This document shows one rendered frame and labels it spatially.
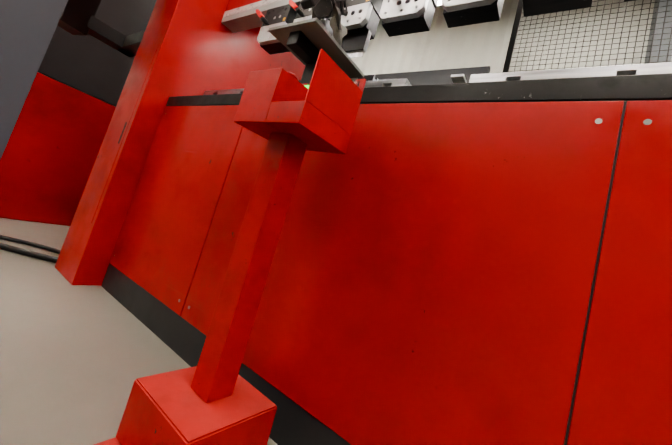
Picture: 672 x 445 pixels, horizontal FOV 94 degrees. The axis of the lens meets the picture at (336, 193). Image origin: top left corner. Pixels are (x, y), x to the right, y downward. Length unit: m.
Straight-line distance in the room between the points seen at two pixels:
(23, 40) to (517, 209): 0.68
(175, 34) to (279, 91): 1.11
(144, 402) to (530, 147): 0.84
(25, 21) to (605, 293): 0.76
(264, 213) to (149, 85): 1.12
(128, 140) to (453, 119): 1.31
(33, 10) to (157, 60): 1.29
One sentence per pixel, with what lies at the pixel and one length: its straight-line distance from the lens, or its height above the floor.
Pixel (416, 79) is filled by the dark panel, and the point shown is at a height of 1.30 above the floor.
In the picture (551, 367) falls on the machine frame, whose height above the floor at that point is 0.38.
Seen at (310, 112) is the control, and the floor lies 0.69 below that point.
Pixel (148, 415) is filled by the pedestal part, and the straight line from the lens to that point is 0.75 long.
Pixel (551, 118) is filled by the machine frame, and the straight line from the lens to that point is 0.70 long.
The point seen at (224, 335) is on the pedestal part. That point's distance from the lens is 0.69.
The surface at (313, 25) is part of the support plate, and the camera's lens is 0.93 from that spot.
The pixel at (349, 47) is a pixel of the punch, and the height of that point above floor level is 1.12.
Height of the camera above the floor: 0.49
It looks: 7 degrees up
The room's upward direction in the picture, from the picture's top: 16 degrees clockwise
